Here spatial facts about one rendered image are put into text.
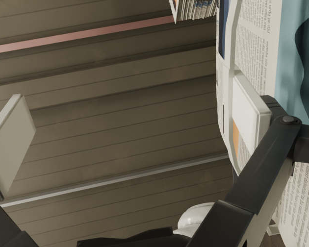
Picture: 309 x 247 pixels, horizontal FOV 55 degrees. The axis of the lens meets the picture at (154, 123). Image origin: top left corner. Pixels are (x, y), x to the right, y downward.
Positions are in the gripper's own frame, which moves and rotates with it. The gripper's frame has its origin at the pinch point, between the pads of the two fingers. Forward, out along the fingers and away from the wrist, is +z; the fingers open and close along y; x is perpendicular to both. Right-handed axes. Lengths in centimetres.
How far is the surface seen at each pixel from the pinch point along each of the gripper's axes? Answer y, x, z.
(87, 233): -93, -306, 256
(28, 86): -112, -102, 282
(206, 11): 28, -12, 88
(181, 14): 19, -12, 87
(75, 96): -68, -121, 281
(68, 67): -71, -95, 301
